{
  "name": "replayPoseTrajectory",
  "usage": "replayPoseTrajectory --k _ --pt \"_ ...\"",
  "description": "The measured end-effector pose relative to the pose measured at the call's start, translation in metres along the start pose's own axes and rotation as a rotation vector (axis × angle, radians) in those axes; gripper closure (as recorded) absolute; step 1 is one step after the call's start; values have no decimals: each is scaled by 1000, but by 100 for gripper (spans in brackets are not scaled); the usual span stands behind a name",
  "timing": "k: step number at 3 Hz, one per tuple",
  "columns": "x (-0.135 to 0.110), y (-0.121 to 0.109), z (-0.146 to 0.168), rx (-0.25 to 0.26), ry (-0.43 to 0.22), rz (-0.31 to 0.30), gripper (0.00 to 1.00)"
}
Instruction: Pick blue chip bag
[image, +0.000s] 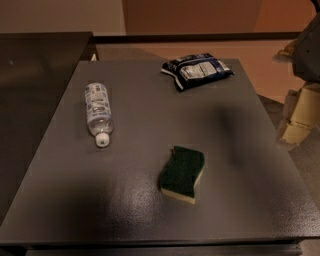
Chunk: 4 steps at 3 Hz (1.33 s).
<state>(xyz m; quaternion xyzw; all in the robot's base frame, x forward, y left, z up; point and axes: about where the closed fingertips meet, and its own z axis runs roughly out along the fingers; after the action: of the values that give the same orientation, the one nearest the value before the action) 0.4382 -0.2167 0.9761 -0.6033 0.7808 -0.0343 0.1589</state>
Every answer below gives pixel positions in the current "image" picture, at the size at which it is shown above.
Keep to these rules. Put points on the clear plastic water bottle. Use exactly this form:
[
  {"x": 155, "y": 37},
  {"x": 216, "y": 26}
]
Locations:
[{"x": 98, "y": 113}]

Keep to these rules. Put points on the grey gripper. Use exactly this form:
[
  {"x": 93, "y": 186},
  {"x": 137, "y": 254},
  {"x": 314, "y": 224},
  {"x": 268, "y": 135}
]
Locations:
[{"x": 308, "y": 53}]

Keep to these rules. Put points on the green and yellow sponge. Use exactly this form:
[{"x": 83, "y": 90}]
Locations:
[{"x": 182, "y": 173}]

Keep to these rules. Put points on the blue chip bag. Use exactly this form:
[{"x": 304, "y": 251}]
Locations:
[{"x": 196, "y": 70}]

